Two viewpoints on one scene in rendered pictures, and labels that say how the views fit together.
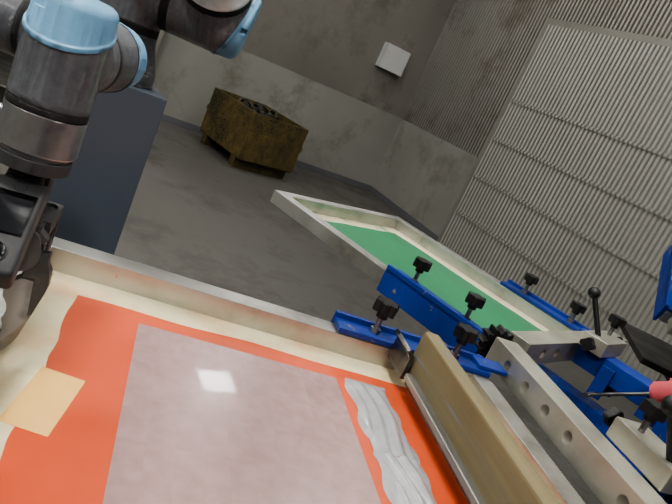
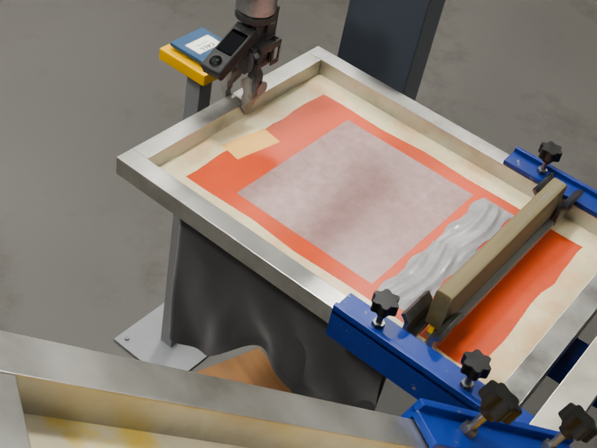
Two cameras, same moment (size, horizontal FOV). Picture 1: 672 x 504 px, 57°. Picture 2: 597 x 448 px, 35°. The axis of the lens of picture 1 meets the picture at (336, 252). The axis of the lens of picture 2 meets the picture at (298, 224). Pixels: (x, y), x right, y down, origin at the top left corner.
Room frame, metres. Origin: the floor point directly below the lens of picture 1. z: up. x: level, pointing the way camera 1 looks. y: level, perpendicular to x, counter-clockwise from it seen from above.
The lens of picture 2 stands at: (-0.29, -0.94, 2.04)
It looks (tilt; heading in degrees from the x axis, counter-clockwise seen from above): 42 degrees down; 49
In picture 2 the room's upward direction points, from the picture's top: 13 degrees clockwise
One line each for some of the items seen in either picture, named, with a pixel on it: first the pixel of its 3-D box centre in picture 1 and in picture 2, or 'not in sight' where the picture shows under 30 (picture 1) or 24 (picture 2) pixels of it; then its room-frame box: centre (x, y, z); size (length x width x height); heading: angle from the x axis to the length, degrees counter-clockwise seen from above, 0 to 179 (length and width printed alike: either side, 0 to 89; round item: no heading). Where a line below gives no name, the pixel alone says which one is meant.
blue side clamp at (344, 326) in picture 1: (408, 357); (573, 204); (1.02, -0.19, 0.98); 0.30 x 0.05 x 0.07; 109
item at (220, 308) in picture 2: not in sight; (274, 333); (0.47, -0.07, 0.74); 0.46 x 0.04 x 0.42; 109
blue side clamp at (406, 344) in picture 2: not in sight; (417, 365); (0.49, -0.37, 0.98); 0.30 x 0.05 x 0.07; 109
